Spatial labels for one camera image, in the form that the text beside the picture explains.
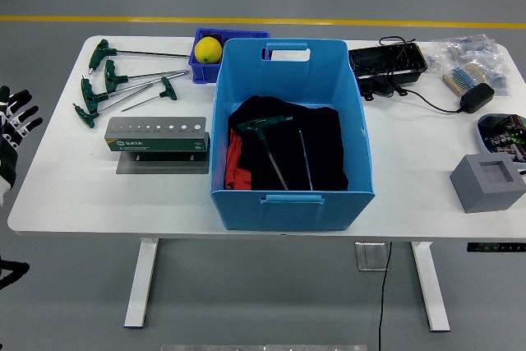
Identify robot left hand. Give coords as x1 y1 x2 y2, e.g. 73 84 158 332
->
0 85 44 206

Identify grey green hex key stand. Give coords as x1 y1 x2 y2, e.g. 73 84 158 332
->
104 116 211 175

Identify large green T-handle hex key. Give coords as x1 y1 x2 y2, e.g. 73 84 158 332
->
236 115 294 191

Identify thin green T-handle hex key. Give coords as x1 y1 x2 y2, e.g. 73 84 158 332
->
298 128 315 192

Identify dark brown box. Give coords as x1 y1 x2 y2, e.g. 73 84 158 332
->
204 32 233 56

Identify large blue storage box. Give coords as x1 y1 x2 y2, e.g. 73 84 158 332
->
209 37 376 232

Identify white table leg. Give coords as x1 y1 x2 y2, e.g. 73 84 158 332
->
410 241 451 332
123 238 159 330

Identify small dark blue bin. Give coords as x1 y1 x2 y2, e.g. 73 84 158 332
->
187 27 272 85

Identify yellow lemon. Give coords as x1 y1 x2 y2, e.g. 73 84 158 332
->
194 36 224 65

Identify red cloth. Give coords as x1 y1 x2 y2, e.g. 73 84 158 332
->
224 128 252 190

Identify black cloth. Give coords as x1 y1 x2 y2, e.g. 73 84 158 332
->
227 95 349 192

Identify metal floor socket plate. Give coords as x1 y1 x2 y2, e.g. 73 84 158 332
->
354 241 390 272

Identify black plastic tray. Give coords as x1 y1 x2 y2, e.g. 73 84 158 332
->
348 41 428 101

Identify bundle of taped resistors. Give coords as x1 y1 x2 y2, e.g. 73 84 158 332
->
442 63 488 95

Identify black power adapter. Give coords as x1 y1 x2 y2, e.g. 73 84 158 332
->
459 82 496 113

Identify grey block with square recess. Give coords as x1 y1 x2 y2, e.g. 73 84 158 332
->
449 152 526 214

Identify clear bags of components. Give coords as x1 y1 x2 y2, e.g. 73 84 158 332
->
425 33 513 97

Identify light blue tray of parts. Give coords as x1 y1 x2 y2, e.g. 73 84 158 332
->
476 113 526 171

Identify black table control panel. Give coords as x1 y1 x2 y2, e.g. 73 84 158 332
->
466 242 526 252

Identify black floor cable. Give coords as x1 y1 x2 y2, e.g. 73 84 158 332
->
377 241 394 351

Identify thin black adapter cord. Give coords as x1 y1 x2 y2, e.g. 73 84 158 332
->
378 35 464 114

